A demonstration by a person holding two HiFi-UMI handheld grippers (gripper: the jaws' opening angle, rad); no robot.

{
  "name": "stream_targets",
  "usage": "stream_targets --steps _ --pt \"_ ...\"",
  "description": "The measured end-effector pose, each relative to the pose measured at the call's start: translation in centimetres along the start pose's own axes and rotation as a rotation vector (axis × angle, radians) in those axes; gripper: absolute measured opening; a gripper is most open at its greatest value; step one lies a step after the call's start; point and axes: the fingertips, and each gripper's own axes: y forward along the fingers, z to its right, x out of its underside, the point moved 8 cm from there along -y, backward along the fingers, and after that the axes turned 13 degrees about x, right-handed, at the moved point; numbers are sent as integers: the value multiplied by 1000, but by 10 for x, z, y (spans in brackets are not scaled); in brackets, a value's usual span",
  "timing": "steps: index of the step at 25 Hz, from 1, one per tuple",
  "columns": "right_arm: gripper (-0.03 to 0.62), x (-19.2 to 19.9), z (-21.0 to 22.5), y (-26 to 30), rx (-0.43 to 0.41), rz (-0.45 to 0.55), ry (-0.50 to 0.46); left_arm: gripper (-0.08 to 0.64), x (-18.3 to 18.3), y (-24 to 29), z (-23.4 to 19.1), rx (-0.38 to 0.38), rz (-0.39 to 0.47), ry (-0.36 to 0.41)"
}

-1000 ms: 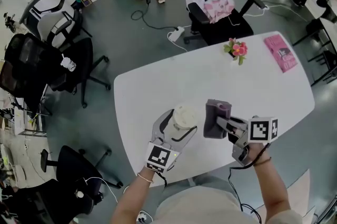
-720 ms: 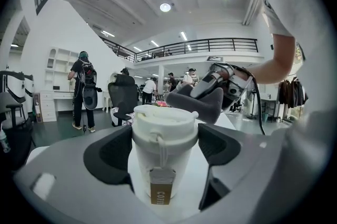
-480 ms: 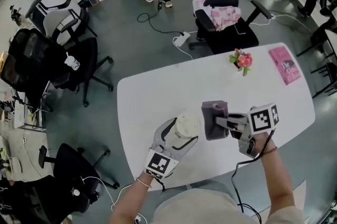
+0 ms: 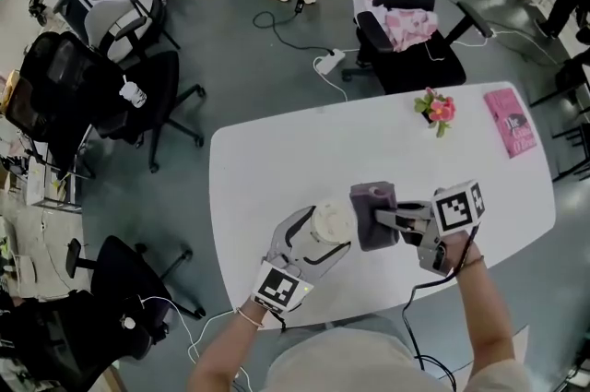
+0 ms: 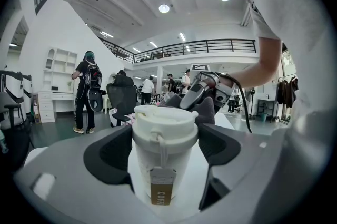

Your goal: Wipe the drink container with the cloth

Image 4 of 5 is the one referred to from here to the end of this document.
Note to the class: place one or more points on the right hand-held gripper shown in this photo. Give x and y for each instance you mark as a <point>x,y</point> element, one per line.
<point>458,210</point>

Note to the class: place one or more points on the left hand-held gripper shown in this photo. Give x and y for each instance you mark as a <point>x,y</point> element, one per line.
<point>279,286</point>

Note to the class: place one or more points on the white paper cup with lid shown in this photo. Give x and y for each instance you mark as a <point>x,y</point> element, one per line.
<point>332,224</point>

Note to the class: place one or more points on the grey cloth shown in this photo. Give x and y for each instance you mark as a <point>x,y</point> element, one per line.
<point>369,219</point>

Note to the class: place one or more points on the person's right forearm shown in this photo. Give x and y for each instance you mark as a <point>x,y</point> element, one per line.
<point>484,316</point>

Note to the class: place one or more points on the person's left forearm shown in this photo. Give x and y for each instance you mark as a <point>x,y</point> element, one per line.
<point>226,353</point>

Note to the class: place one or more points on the pink potted flowers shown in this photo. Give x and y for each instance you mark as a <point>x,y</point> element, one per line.
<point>442,109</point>

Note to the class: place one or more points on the person's beige shirt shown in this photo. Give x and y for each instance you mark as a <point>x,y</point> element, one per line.
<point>345,362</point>

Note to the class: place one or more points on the pink book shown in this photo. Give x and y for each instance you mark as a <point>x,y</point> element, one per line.
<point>511,122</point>

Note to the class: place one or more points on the beige rug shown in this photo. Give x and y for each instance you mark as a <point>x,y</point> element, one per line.
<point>516,344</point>

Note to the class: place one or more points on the black phone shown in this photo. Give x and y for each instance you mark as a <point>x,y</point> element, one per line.
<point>134,304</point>

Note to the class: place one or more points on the white power strip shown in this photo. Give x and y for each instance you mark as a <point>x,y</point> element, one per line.
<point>329,62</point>

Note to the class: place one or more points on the dark dining chair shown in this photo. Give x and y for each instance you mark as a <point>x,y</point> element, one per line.
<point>576,136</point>

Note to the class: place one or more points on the white round charger puck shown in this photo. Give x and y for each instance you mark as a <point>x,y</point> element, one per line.
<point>127,323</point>

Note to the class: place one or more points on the pink patterned garment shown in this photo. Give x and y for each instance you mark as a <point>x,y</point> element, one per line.
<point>410,26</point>

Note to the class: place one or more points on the white plastic drink with straw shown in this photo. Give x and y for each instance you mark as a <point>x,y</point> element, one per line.
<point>134,95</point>

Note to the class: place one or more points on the metal rack with clutter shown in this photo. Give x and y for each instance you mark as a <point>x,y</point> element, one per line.
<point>41,192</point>

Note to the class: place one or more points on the white office chair black armrests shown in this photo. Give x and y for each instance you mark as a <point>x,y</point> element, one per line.
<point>106,26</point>

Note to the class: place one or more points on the black mesh office chair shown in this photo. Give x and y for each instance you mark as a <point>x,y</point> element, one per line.
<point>23,113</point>

